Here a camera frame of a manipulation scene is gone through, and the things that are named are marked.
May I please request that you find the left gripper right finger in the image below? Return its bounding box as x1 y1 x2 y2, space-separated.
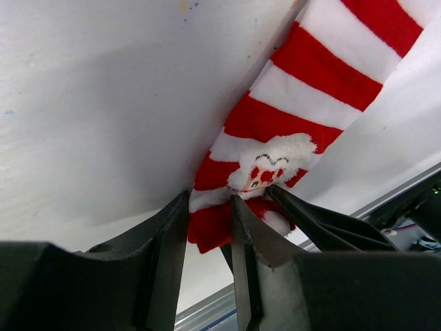
231 196 440 330

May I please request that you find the red white striped sock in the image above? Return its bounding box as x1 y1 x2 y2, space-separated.
187 1 440 253

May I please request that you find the aluminium table frame rail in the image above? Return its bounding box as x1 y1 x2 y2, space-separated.
175 165 440 330

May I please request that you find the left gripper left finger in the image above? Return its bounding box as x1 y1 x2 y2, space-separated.
1 192 189 330

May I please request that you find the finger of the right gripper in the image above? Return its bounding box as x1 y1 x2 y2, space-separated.
220 243 234 272

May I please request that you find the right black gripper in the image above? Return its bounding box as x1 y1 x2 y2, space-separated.
267 175 440 252

